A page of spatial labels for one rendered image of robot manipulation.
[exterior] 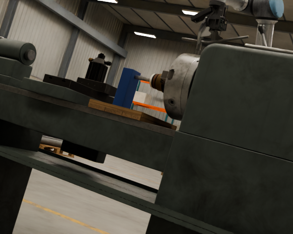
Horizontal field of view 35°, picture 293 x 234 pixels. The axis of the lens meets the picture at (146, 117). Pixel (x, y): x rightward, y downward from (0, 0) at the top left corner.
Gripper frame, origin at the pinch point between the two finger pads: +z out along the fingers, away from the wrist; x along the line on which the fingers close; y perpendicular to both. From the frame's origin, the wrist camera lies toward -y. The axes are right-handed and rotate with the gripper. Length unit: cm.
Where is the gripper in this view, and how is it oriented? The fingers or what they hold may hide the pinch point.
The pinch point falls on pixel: (204, 47)
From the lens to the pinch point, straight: 218.0
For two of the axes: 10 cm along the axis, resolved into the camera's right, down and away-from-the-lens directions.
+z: -1.8, 9.8, 0.5
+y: 7.6, 1.7, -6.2
